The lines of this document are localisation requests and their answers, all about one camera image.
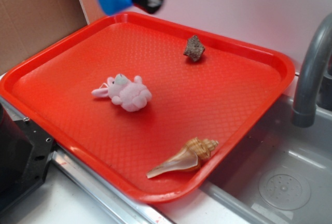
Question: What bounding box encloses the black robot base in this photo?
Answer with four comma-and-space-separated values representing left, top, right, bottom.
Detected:
1, 106, 54, 214

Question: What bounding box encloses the brown rock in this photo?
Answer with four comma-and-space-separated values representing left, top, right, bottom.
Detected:
183, 35, 205, 62

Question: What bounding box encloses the pink plush bunny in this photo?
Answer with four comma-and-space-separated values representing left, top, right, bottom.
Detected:
91, 74, 152, 112

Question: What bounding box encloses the brown cardboard panel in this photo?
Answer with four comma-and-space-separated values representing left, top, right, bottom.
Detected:
1, 0, 103, 74

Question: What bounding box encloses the red plastic tray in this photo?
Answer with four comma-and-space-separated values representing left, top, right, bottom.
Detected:
1, 12, 295, 204

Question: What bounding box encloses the tan conch seashell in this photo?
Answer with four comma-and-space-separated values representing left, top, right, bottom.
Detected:
146, 137, 219, 179

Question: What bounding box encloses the grey sink faucet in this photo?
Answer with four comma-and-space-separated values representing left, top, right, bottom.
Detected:
291, 14, 331, 128

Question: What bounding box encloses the grey plastic sink basin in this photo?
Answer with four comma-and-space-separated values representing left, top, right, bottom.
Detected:
201, 96, 331, 223

